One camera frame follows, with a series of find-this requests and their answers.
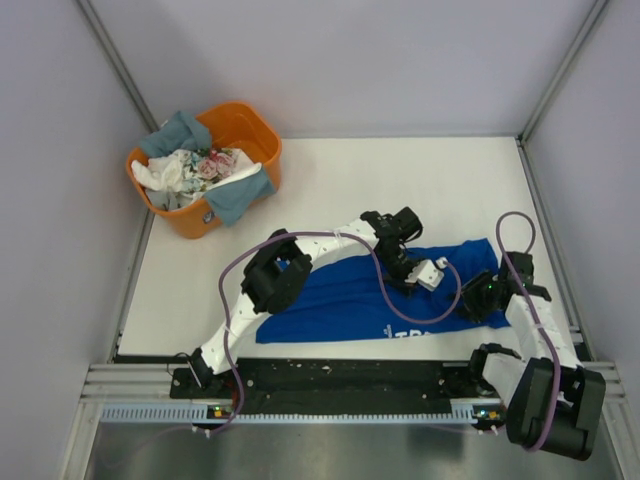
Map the blue t shirt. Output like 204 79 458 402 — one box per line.
256 238 510 344

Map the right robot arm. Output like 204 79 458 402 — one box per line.
462 251 606 461

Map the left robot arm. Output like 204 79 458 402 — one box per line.
189 207 423 397

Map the orange plastic laundry basket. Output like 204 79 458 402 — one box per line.
125 101 284 240

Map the grey-blue t shirt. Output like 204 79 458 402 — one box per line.
138 110 278 227

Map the white t shirt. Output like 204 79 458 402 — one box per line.
131 154 183 192

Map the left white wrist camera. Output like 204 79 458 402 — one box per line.
405 257 448 292

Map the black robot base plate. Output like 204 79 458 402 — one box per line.
169 358 506 418

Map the grey slotted cable duct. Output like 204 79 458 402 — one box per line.
100 403 505 425

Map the right aluminium frame post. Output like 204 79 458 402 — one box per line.
517 0 613 145

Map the aluminium frame post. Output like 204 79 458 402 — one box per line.
517 0 613 145
73 0 159 133

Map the left aluminium frame post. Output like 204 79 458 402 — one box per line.
73 0 159 133

